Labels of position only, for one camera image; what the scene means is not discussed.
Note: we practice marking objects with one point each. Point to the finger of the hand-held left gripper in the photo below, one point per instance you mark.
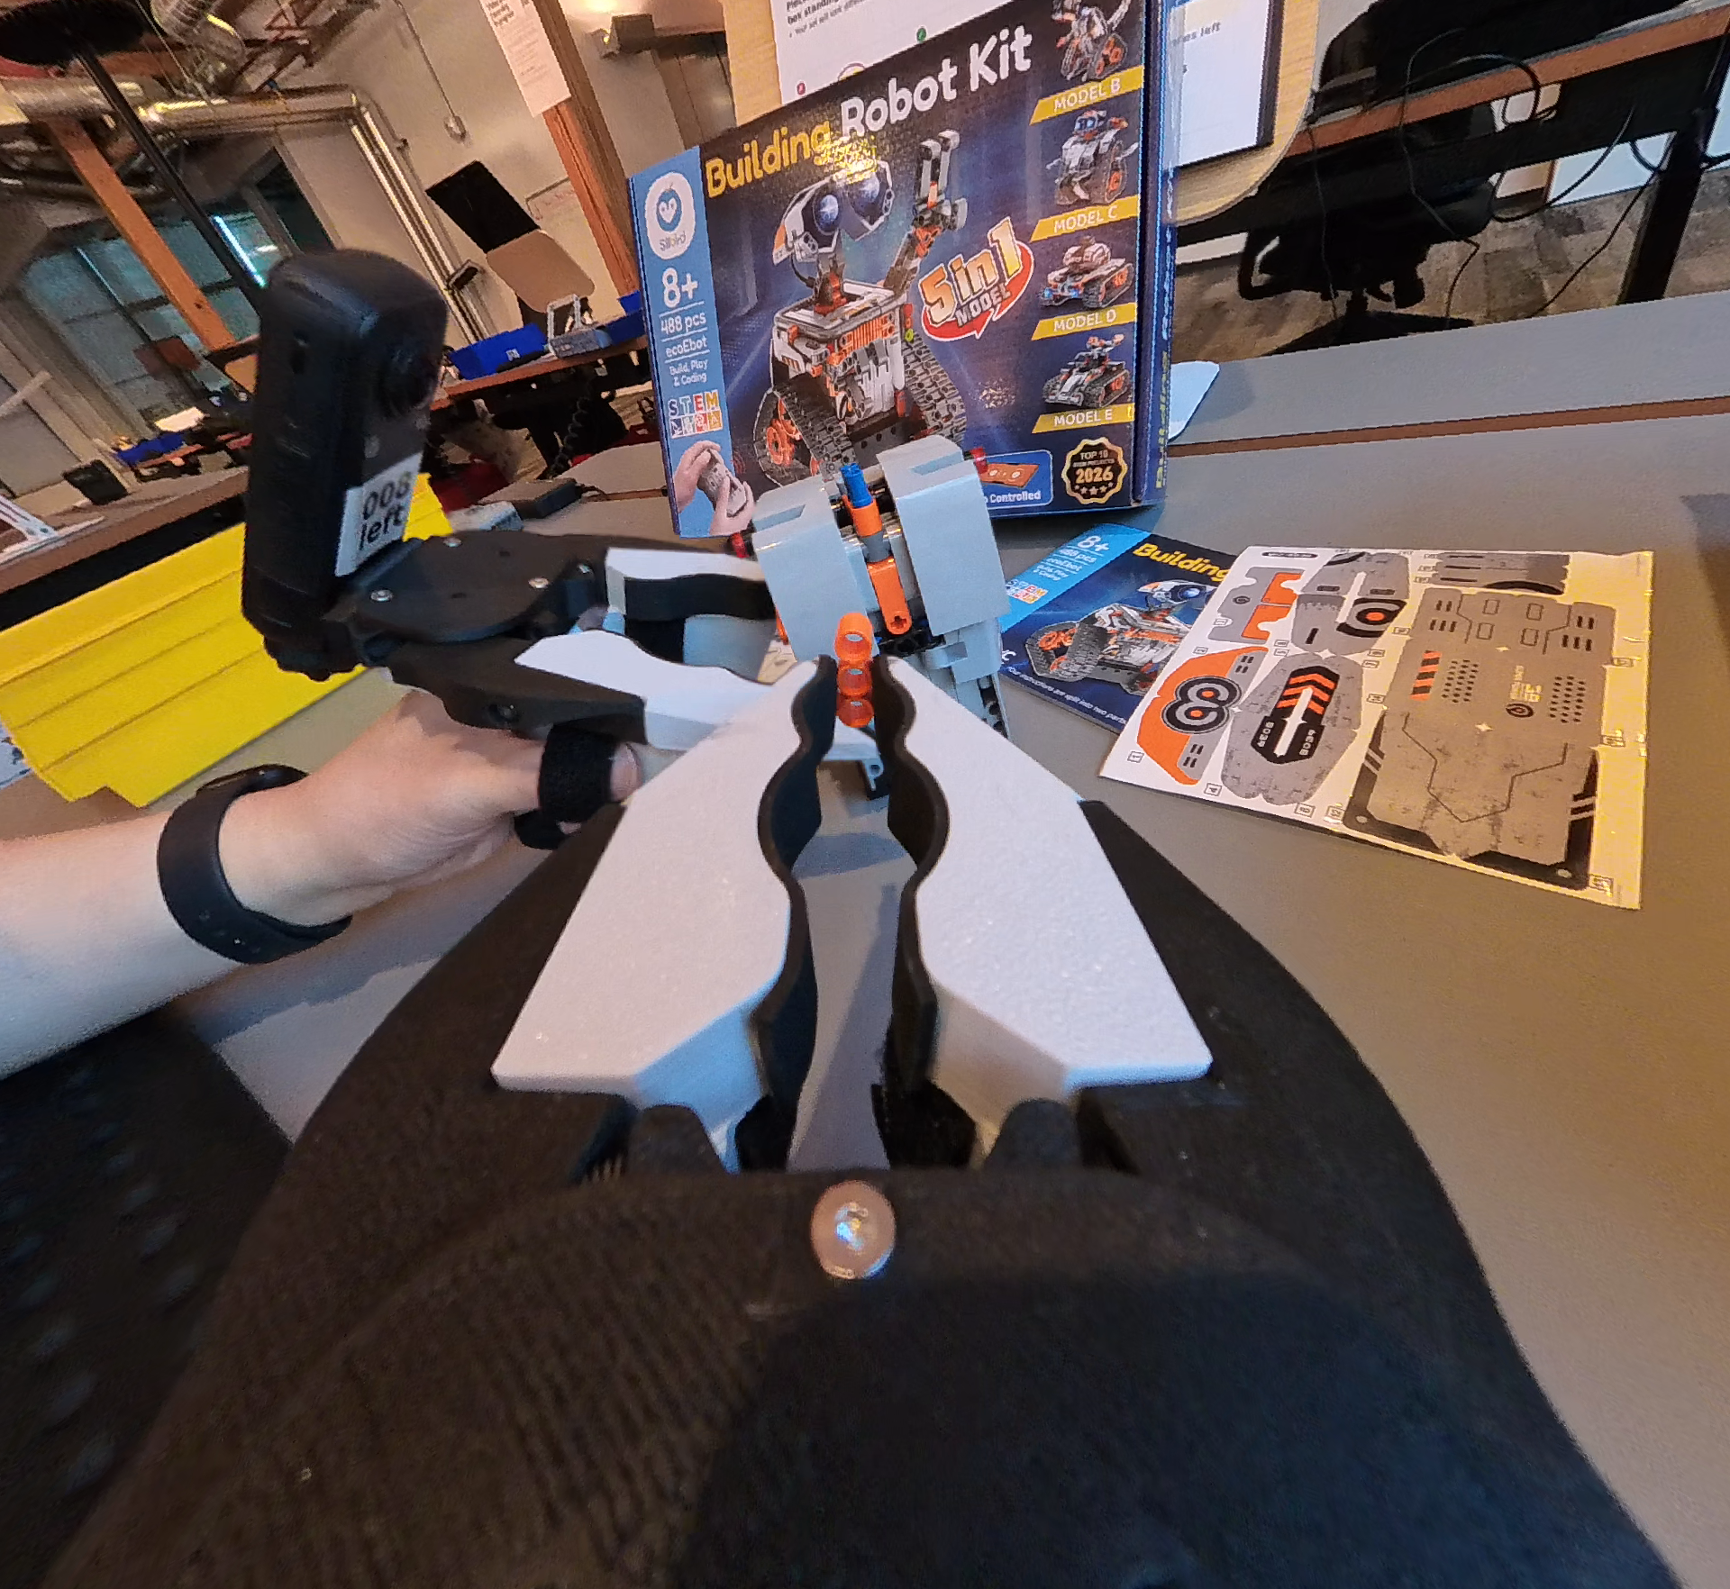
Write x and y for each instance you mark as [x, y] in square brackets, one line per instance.
[662, 569]
[607, 665]

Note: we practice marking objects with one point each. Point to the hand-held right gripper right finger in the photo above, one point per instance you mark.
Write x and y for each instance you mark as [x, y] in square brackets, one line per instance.
[1055, 940]

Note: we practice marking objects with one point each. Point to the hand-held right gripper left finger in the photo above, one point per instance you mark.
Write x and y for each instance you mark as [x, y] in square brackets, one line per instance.
[649, 940]

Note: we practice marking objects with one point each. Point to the orange toy connector piece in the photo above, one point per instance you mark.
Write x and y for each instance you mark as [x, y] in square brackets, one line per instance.
[853, 672]

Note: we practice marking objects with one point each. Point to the grey toy robot model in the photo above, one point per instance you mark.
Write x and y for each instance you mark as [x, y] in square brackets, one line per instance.
[933, 523]

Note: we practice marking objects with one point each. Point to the grey desk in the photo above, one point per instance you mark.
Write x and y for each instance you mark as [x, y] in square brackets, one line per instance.
[1351, 1077]
[1487, 360]

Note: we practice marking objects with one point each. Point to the wooden top desk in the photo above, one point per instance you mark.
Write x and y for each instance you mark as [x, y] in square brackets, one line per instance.
[1556, 63]

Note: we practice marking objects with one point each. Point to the person's left hand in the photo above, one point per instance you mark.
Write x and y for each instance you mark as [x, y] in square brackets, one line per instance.
[377, 806]

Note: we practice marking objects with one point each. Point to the black power adapter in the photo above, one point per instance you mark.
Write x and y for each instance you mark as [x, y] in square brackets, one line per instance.
[550, 499]

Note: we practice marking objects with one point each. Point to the blue cover booklet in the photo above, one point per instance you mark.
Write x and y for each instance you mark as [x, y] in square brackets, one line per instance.
[1094, 642]

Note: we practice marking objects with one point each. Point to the yellow plastic bin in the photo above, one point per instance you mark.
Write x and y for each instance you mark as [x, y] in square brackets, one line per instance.
[135, 672]

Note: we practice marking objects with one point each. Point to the robot kit box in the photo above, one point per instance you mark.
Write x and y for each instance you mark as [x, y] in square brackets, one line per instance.
[878, 265]

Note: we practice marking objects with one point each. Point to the white paper notice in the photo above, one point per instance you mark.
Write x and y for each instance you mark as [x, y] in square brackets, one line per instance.
[521, 29]

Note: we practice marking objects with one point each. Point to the black wristband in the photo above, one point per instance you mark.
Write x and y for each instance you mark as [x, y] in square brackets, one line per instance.
[202, 887]

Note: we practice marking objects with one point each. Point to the black pole with disc top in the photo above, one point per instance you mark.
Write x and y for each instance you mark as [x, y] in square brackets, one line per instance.
[68, 29]

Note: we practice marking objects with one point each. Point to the sticker sheet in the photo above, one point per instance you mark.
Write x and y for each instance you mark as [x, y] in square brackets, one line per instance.
[1487, 723]

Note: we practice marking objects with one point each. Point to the pale blue pad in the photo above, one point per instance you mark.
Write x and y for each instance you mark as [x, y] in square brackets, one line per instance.
[1195, 400]

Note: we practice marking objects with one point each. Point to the black office chair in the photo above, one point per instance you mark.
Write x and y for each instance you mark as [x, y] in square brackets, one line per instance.
[1351, 238]

